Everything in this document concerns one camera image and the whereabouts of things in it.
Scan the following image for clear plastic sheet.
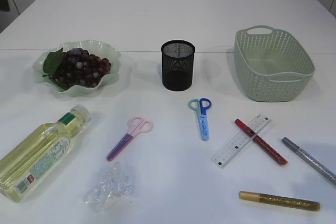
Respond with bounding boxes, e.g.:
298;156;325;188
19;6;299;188
83;162;135;213

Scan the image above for purple grape bunch with leaf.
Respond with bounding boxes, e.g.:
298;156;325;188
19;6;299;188
43;48;112;90

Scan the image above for yellow oil bottle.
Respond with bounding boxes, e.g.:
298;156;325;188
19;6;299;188
1;104;90;202

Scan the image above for black mesh pen holder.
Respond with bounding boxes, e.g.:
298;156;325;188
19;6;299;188
161;40;195;91

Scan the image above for clear plastic ruler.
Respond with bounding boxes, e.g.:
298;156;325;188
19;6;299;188
211;114;270;168

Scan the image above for translucent green wavy plate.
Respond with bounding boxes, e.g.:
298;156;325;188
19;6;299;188
32;40;121;97

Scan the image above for green woven plastic basket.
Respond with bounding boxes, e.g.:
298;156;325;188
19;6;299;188
234;25;315;102

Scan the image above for red glitter pen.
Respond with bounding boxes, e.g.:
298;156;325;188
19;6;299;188
235;119;288;165

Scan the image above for silver glitter pen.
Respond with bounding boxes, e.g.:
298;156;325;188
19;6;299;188
281;137;335;186

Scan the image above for gold glitter pen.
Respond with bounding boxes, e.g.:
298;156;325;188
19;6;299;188
239;191;321;211

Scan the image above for blue scissors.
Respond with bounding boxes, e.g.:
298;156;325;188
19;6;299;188
188;98;212;141

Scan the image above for pink purple scissors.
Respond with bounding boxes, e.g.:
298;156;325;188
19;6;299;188
106;116;153;162

